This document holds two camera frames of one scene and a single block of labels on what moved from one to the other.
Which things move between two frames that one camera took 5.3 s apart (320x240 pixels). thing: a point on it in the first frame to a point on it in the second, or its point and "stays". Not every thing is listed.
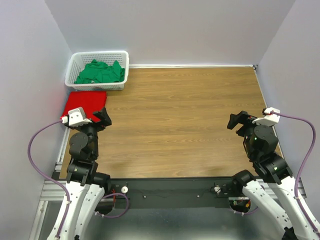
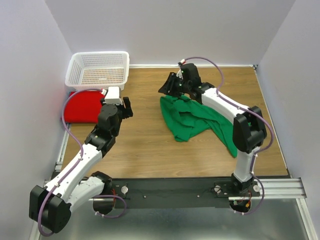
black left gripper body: x=101 y=125 to x=125 y=112
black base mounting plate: x=174 y=193 stays
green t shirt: x=95 y=71 to x=184 y=116
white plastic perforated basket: x=97 y=70 stays
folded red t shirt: x=89 y=101 stays
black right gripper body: x=248 y=126 to x=176 y=85
